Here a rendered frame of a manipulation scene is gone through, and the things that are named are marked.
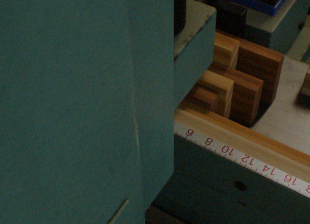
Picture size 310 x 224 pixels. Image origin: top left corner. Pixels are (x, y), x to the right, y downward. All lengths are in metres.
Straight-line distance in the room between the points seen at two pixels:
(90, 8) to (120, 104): 0.06
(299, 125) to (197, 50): 0.16
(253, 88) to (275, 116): 0.06
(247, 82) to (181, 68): 0.10
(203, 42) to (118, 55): 0.30
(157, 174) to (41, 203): 0.23
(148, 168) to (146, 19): 0.14
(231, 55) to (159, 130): 0.19
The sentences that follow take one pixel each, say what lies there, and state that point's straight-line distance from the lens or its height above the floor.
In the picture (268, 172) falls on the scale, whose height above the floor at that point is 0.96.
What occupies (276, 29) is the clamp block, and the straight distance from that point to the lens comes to 0.60.
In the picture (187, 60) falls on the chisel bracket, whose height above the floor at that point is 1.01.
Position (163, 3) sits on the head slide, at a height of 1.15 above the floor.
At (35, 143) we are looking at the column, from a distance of 0.18.
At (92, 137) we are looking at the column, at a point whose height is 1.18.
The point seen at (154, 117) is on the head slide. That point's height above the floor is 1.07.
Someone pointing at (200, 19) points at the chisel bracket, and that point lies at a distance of 0.49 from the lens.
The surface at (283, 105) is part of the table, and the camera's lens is 0.60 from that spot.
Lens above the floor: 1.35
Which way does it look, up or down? 49 degrees down
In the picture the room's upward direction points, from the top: 3 degrees counter-clockwise
